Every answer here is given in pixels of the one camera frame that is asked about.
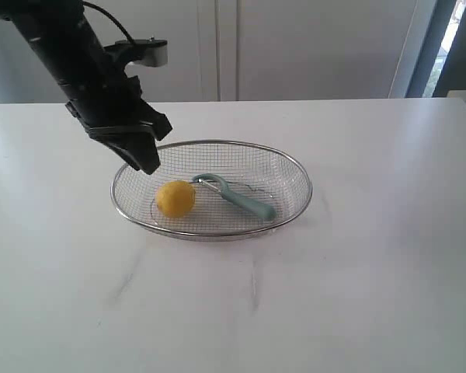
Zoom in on oval steel wire mesh basket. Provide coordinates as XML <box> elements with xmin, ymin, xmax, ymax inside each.
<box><xmin>110</xmin><ymin>139</ymin><xmax>313</xmax><ymax>241</ymax></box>

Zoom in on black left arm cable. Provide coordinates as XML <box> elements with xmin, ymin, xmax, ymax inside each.
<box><xmin>81</xmin><ymin>0</ymin><xmax>137</xmax><ymax>46</ymax></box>

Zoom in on window with dark frame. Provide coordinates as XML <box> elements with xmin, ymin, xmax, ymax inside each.
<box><xmin>405</xmin><ymin>1</ymin><xmax>466</xmax><ymax>98</ymax></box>

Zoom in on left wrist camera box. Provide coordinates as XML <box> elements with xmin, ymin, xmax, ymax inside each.
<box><xmin>104</xmin><ymin>38</ymin><xmax>168</xmax><ymax>68</ymax></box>

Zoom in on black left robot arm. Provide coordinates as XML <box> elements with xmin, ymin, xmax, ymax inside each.
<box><xmin>0</xmin><ymin>1</ymin><xmax>172</xmax><ymax>175</ymax></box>

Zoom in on white cabinet doors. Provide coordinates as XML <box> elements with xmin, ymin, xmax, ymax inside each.
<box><xmin>0</xmin><ymin>0</ymin><xmax>440</xmax><ymax>104</ymax></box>

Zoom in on yellow lemon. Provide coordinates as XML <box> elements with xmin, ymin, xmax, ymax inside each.
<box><xmin>155</xmin><ymin>180</ymin><xmax>196</xmax><ymax>218</ymax></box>

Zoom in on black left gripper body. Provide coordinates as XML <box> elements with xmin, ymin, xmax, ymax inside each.
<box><xmin>56</xmin><ymin>71</ymin><xmax>155</xmax><ymax>138</ymax></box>

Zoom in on light blue vegetable peeler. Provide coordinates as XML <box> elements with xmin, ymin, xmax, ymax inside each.
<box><xmin>192</xmin><ymin>173</ymin><xmax>276</xmax><ymax>221</ymax></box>

